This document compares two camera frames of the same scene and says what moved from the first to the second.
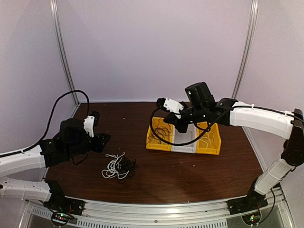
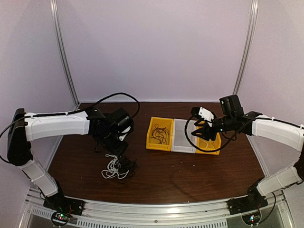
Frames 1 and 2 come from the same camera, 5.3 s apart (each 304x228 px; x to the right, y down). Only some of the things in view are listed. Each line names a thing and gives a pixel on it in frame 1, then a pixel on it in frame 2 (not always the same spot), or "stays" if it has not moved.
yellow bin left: (163, 129) stays
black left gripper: (99, 146) -> (119, 150)
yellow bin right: (210, 142) stays
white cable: (114, 168) stays
